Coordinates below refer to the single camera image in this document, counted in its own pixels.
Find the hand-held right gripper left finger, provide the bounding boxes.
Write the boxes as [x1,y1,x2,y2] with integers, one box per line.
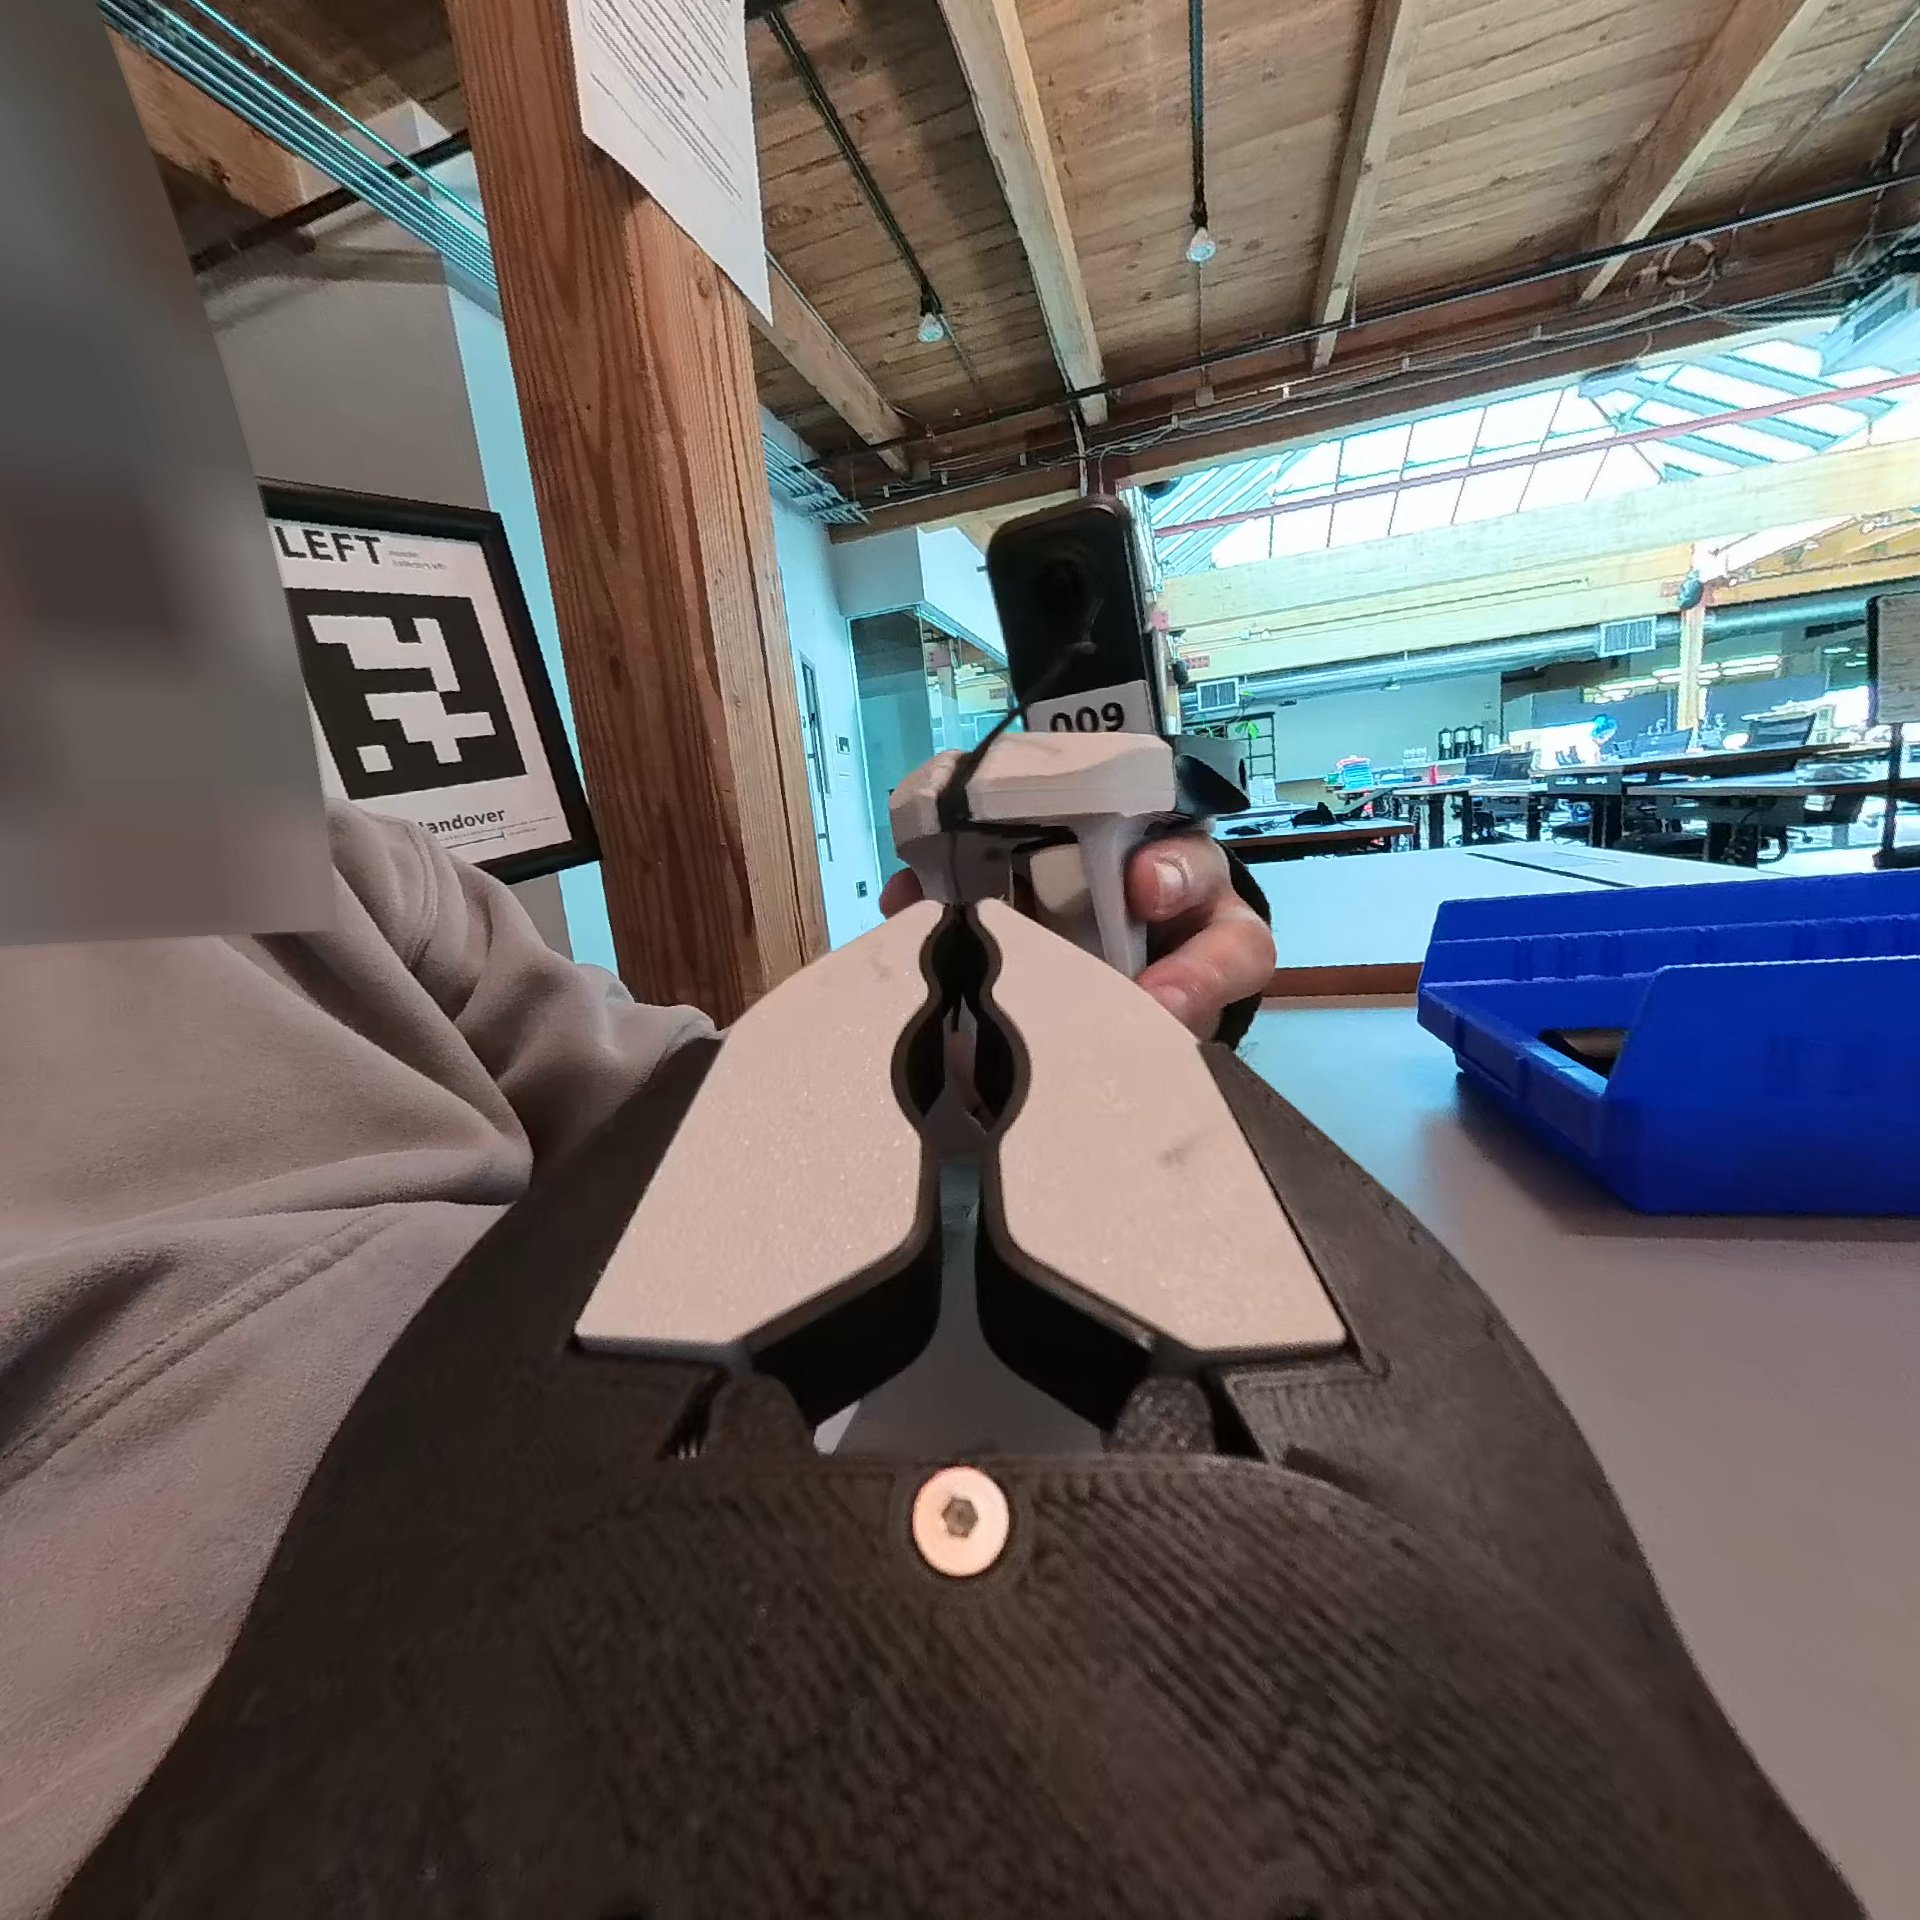
[570,896,966,1431]

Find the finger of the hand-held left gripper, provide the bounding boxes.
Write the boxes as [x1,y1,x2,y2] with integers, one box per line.
[890,758,1115,922]
[959,731,1184,972]

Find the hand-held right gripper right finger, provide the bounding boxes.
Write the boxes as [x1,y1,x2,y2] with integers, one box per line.
[977,896,1354,1431]

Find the person's left forearm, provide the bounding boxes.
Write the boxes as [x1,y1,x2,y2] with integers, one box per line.
[323,803,722,1248]

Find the white desk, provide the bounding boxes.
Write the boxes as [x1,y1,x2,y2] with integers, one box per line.
[816,849,1920,1920]

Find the person's left hand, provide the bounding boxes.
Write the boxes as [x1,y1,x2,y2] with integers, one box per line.
[878,832,1281,1041]

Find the glass office partition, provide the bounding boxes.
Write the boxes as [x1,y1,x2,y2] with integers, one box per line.
[848,603,992,910]

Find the wooden pillar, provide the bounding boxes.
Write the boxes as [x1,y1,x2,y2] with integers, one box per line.
[442,0,835,1028]

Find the framed marker sign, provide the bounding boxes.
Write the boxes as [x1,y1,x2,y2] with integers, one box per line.
[259,481,602,887]

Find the row of office desks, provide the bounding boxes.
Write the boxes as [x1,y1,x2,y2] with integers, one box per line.
[1224,705,1920,887]

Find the blue plastic bin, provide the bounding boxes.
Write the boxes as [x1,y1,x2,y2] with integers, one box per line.
[1418,867,1920,1217]

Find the person's torso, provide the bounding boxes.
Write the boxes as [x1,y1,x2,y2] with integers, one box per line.
[0,931,543,1920]

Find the white paper notice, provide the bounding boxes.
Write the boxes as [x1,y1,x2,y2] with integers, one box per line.
[568,0,776,326]

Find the grey standing panel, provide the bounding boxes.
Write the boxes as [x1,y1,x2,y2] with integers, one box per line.
[1867,593,1920,870]

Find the ceiling projector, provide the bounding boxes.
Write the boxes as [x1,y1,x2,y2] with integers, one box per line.
[1819,274,1920,379]

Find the metal cable tray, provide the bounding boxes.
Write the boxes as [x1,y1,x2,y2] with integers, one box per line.
[762,433,846,524]

